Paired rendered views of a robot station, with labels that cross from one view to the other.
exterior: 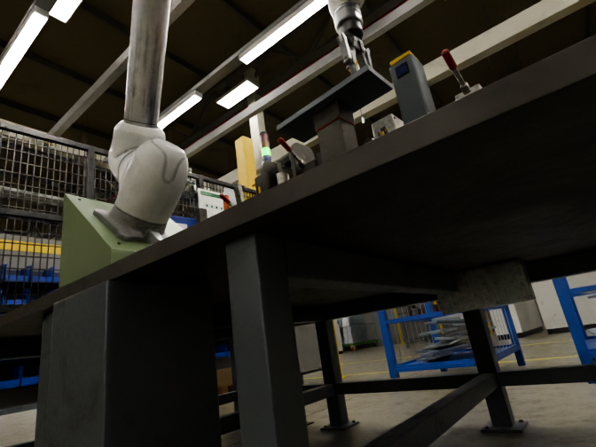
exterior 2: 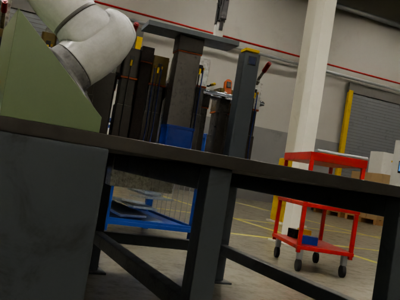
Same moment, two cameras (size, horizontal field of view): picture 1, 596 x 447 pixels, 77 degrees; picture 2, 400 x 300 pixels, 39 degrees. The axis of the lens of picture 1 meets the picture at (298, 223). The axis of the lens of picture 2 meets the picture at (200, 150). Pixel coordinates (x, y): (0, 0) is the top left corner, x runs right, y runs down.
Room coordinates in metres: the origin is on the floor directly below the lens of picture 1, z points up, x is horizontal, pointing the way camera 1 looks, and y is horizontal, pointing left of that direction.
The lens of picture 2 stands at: (-0.21, 1.66, 0.64)
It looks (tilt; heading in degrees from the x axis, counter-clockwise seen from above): 2 degrees up; 301
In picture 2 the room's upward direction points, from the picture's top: 9 degrees clockwise
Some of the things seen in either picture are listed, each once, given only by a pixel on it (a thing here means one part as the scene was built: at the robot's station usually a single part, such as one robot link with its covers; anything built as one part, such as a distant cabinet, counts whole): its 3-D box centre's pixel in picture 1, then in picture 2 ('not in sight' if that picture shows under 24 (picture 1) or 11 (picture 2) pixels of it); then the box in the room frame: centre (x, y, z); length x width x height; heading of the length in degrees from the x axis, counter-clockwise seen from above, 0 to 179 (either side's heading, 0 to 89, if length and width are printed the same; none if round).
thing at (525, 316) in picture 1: (505, 282); not in sight; (9.22, -4.74, 1.22); 2.40 x 0.54 x 2.45; 141
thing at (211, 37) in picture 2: (331, 108); (190, 36); (1.03, -0.16, 1.16); 0.37 x 0.14 x 0.02; 49
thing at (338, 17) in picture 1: (348, 21); not in sight; (0.97, -0.26, 1.43); 0.09 x 0.09 x 0.06
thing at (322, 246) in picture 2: not in sight; (316, 208); (1.35, -2.88, 0.49); 0.81 x 0.46 x 0.98; 128
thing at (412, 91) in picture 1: (425, 136); (241, 108); (0.86, -0.36, 0.92); 0.08 x 0.08 x 0.44; 49
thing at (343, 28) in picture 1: (352, 39); not in sight; (0.97, -0.26, 1.36); 0.08 x 0.07 x 0.09; 132
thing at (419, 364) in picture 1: (450, 322); not in sight; (3.61, -1.25, 0.47); 1.20 x 0.80 x 0.95; 143
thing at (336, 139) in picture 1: (344, 174); (180, 94); (1.03, -0.16, 0.92); 0.10 x 0.08 x 0.45; 49
